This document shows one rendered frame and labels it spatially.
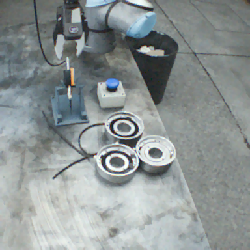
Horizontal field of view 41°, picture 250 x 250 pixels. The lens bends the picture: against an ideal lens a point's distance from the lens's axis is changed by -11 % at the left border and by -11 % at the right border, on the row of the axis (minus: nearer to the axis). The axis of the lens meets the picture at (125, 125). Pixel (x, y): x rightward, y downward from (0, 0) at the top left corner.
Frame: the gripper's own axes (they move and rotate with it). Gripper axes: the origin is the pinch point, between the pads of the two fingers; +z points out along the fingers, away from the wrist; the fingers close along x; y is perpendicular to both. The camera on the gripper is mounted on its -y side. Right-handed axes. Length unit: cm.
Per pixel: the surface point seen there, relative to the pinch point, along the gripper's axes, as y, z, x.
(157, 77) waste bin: 77, 72, -67
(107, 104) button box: -3.5, 16.6, -11.7
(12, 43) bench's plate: 42.6, 18.1, 17.6
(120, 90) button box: -1.1, 13.6, -16.0
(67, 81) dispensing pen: -2.6, 6.9, 0.5
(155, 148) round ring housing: -23.4, 15.6, -19.8
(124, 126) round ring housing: -13.0, 16.8, -14.3
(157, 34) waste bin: 104, 57, -75
